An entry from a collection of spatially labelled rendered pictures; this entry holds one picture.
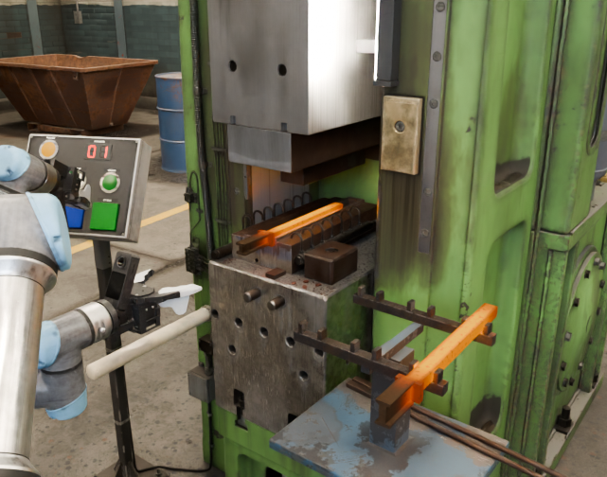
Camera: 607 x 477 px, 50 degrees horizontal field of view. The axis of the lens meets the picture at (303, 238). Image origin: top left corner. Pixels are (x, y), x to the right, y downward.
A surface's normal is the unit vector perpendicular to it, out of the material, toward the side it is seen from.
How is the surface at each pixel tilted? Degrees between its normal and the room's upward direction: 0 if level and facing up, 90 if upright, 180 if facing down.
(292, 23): 90
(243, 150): 90
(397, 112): 90
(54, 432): 0
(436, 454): 0
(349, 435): 0
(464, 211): 90
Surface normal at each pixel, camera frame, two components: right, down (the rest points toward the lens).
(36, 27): 0.85, 0.18
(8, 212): 0.10, -0.54
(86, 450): 0.00, -0.94
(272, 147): -0.59, 0.28
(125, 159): -0.18, -0.18
